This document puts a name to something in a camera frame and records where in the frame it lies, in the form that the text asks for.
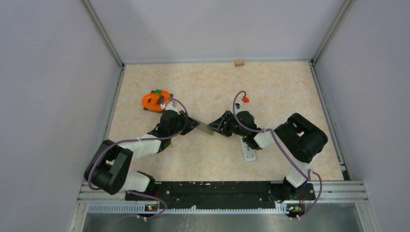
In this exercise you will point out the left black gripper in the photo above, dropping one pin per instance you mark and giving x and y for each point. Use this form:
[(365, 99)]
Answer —
[(191, 124)]

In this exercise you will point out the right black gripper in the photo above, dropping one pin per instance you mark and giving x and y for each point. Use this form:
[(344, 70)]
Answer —
[(221, 126)]

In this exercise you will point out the white remote control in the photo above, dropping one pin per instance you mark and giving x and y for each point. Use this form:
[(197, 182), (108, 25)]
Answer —
[(249, 154), (204, 128)]

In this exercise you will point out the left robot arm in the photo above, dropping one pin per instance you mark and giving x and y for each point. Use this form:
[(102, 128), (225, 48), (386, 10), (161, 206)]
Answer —
[(109, 169)]

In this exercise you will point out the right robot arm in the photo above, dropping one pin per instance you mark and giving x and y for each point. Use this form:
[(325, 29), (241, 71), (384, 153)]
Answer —
[(297, 138)]

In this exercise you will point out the white remote control upright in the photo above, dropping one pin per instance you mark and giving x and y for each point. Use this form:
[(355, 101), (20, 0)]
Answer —
[(249, 154)]

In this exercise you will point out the dark square mat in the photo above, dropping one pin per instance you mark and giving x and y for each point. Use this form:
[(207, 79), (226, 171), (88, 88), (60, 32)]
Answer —
[(149, 110)]

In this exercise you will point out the orange tape roll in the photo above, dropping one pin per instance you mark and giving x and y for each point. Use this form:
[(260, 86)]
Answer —
[(155, 101)]

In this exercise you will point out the tan wooden block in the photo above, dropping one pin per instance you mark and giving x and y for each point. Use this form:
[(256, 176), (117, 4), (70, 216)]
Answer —
[(239, 63)]

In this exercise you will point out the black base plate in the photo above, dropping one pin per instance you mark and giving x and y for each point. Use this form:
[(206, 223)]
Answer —
[(226, 195)]

